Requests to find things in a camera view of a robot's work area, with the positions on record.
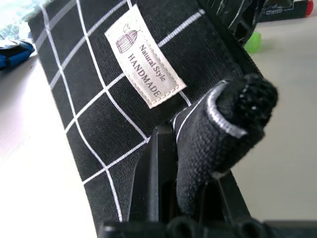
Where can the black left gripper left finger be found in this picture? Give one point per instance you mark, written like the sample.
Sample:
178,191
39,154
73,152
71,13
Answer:
153,173

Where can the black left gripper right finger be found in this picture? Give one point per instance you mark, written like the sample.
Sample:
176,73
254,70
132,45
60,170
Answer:
235,198

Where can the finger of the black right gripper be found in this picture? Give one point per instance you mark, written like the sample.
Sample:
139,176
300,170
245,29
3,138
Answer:
244,17

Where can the black white-grid fabric pouch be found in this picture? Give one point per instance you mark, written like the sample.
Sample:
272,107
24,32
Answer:
104,99

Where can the black marker with red cap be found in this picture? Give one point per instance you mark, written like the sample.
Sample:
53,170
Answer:
284,8

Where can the blue pencil case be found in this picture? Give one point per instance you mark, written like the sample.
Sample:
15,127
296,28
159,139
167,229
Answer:
15,53

